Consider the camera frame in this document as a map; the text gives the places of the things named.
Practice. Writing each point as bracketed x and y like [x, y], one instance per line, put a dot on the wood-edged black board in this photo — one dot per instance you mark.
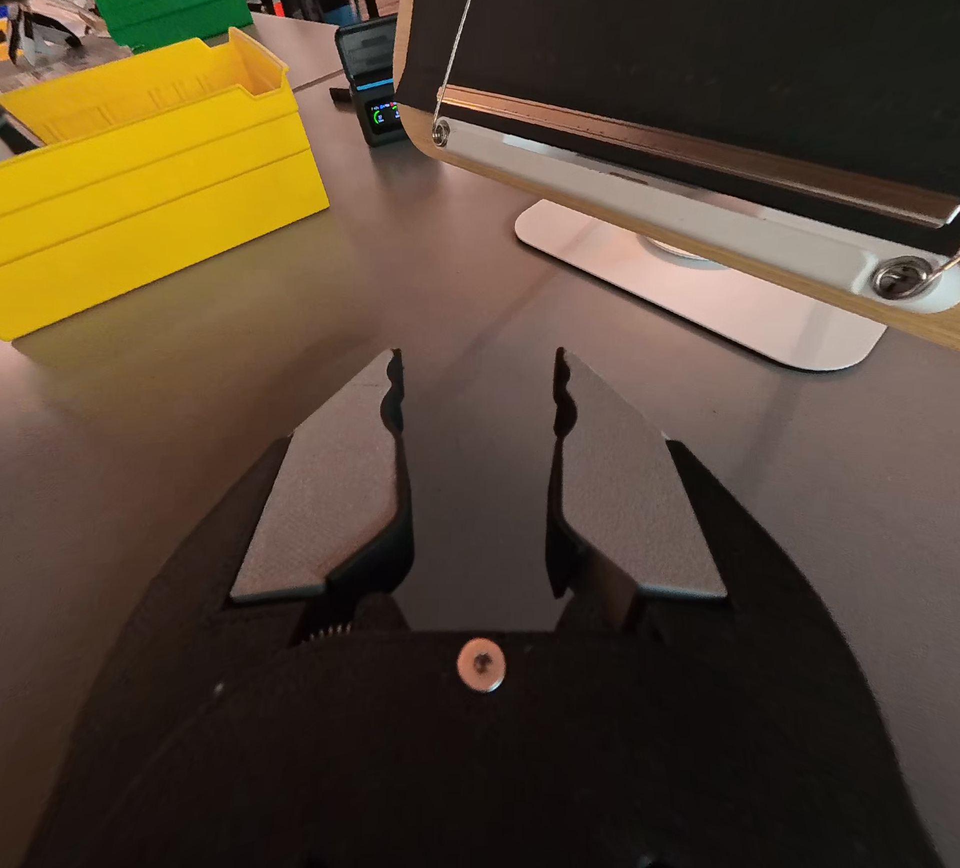
[675, 6]

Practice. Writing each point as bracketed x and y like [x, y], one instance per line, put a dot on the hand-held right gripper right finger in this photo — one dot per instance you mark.
[630, 501]

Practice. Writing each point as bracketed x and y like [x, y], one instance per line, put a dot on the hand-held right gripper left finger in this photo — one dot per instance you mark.
[337, 493]

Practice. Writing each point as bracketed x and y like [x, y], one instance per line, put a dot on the small black screen device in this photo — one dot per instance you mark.
[367, 51]

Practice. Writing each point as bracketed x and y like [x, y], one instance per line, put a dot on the white stand base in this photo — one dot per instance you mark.
[750, 313]

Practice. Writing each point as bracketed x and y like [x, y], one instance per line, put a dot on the green plastic bin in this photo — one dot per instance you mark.
[172, 10]

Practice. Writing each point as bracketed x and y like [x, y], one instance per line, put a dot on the yellow plastic bin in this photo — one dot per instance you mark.
[150, 231]

